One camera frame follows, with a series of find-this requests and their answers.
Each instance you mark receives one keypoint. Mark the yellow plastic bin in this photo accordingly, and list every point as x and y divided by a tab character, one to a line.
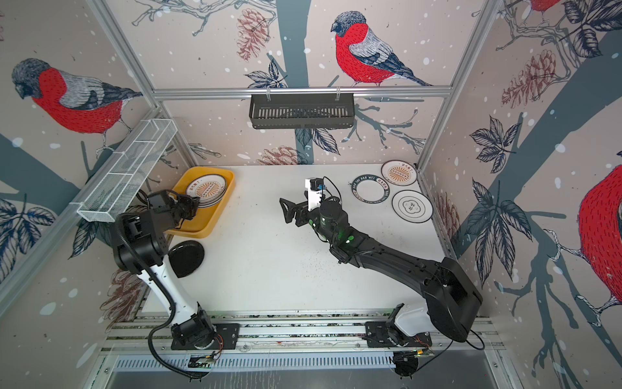
206	218

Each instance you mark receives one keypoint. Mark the black round plate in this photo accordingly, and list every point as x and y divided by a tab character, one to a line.
186	257

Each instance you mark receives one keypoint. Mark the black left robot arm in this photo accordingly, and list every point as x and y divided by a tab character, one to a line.
141	248

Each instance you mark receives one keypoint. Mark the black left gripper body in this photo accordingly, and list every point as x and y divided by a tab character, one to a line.
176	207

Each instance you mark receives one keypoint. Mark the right aluminium frame post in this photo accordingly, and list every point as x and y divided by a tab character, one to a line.
485	19

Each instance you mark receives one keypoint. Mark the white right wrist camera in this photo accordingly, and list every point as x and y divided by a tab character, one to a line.
315	192

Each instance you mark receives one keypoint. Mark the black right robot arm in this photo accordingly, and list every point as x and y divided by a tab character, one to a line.
317	261

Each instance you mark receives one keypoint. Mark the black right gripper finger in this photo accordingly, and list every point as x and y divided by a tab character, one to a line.
290	216
288	206

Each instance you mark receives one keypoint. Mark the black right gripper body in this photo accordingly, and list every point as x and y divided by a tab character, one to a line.
308	215

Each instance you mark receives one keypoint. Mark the white black pattern plate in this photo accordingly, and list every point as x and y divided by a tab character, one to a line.
412	206

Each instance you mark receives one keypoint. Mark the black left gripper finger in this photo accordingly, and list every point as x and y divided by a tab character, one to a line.
187	213
188	201

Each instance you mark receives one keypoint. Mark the green rimmed plate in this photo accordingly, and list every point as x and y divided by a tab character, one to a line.
370	189

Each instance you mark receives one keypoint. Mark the horizontal aluminium frame bar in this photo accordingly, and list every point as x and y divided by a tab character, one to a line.
246	93

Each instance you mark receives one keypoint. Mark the aluminium frame post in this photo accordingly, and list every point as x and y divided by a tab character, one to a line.
485	19
104	15

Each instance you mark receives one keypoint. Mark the orange sunburst plate corner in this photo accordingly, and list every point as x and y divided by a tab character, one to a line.
399	173

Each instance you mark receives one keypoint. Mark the orange sunburst plate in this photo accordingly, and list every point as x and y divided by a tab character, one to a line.
209	189

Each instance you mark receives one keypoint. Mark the black hanging basket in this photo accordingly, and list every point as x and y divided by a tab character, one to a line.
302	111

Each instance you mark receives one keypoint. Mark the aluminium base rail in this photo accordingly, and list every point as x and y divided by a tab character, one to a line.
289	343

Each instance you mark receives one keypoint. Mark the white wire basket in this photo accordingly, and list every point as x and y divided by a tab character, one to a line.
131	165

